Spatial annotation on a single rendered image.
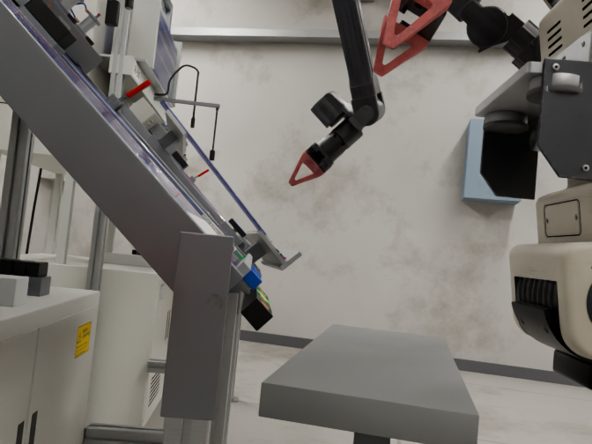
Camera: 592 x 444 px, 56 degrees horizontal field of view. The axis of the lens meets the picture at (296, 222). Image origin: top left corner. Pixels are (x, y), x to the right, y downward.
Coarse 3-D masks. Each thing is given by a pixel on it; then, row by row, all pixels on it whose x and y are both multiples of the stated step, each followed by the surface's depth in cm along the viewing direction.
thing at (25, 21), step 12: (12, 12) 59; (24, 24) 62; (36, 36) 64; (48, 48) 67; (60, 60) 70; (72, 72) 74; (84, 84) 78; (108, 120) 62; (120, 132) 63; (132, 144) 66; (144, 156) 71; (156, 168) 73; (168, 180) 79; (180, 192) 80; (192, 216) 61; (204, 228) 64
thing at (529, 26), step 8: (528, 24) 107; (520, 32) 107; (528, 32) 106; (536, 32) 107; (512, 40) 107; (520, 40) 107; (528, 40) 106; (536, 40) 106; (504, 48) 111; (512, 48) 109; (520, 48) 108; (528, 48) 106; (512, 56) 112; (520, 56) 108; (528, 56) 107; (520, 64) 109
